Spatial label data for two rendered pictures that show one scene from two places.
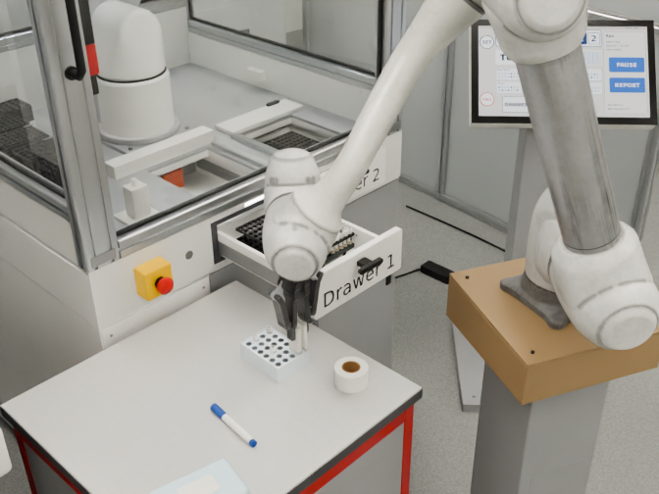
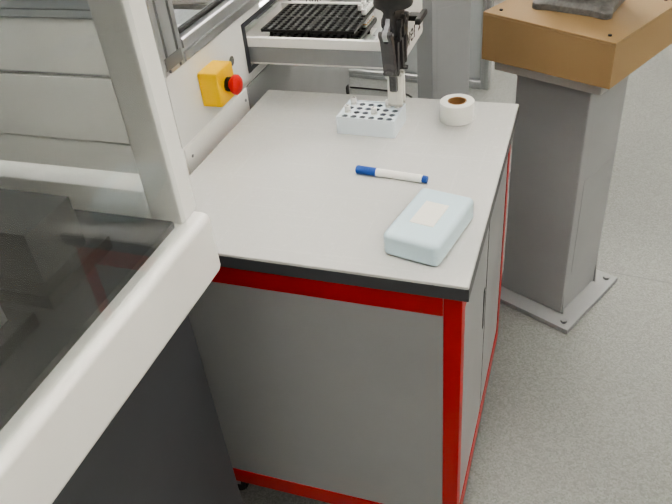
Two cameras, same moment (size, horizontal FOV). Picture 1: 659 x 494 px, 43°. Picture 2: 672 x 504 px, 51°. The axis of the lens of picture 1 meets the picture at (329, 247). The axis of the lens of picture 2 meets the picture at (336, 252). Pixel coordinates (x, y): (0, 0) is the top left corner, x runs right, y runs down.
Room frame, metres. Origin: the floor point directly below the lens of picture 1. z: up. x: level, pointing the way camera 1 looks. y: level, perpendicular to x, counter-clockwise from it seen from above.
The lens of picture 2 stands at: (0.22, 0.71, 1.43)
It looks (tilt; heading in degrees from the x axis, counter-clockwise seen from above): 37 degrees down; 338
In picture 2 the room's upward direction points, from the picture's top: 6 degrees counter-clockwise
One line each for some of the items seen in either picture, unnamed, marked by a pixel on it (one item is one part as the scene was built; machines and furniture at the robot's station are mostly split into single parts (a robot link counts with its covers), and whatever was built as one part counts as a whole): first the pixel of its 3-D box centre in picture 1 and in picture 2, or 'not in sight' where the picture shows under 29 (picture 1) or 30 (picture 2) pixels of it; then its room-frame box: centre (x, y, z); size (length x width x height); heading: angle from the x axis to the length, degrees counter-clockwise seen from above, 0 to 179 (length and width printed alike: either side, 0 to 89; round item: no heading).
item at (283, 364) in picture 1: (274, 354); (371, 118); (1.40, 0.12, 0.78); 0.12 x 0.08 x 0.04; 44
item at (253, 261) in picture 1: (292, 242); (317, 32); (1.71, 0.09, 0.86); 0.40 x 0.26 x 0.06; 46
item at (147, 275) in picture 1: (154, 278); (218, 83); (1.54, 0.39, 0.88); 0.07 x 0.05 x 0.07; 136
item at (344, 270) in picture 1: (357, 271); (404, 30); (1.57, -0.06, 0.87); 0.29 x 0.02 x 0.11; 136
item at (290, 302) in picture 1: (290, 303); (392, 47); (1.37, 0.08, 0.93); 0.04 x 0.01 x 0.11; 44
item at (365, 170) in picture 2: (232, 424); (391, 174); (1.19, 0.19, 0.77); 0.14 x 0.02 x 0.02; 40
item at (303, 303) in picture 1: (302, 297); (396, 41); (1.39, 0.06, 0.93); 0.04 x 0.01 x 0.11; 44
